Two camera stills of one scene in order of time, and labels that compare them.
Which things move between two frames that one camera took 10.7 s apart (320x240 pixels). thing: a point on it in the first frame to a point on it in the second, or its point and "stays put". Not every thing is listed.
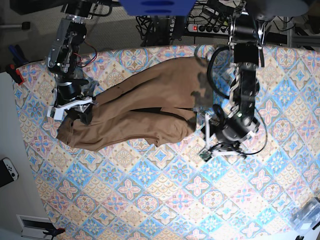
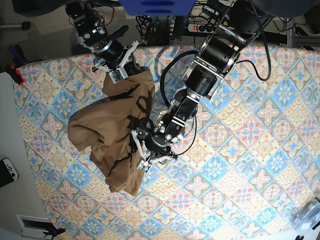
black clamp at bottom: [55, 232] stays put
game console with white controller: [8, 172] stays put
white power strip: [208, 28] stays put
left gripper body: [69, 93] to [116, 58]
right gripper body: [224, 134] to [154, 139]
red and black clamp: [15, 74] stays put
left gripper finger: [83, 111] to [131, 68]
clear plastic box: [307, 217] stays put
